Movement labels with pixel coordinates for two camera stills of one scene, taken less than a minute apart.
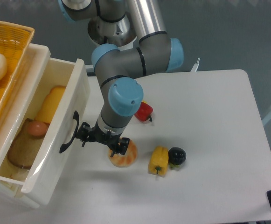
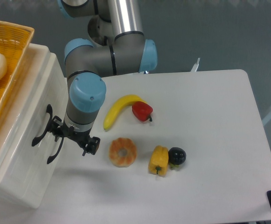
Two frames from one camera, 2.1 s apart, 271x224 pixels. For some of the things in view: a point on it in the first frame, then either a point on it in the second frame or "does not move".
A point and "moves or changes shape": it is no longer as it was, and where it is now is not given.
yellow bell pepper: x=158 y=161 does not move
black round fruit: x=177 y=155 does not move
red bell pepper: x=144 y=112 does not move
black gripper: x=85 y=132 -> x=82 y=138
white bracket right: x=195 y=66 does not move
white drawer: x=48 y=116 moves or changes shape
